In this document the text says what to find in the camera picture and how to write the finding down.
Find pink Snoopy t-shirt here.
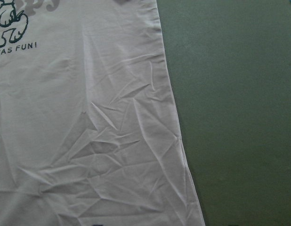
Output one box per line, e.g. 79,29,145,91
0,0,204,226

